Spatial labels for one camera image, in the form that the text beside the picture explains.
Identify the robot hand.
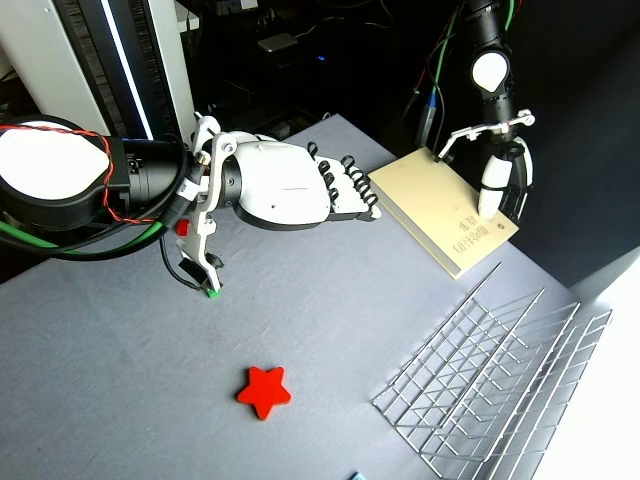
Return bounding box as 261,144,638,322
474,137,535,224
222,130,384,232

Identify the red black twisted cable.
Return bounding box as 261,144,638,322
0,124,157,225

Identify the red star block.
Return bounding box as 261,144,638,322
236,365,293,421

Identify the silver flat device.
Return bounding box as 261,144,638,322
257,32,299,54

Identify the beige book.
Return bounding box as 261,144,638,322
367,146,520,280

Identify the white cable adapter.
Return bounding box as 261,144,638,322
417,89,439,151

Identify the grey table cloth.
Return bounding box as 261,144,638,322
0,113,616,480

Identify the wire dish rack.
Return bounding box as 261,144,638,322
369,262,614,479

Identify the white robot body column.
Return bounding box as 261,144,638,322
0,0,201,146

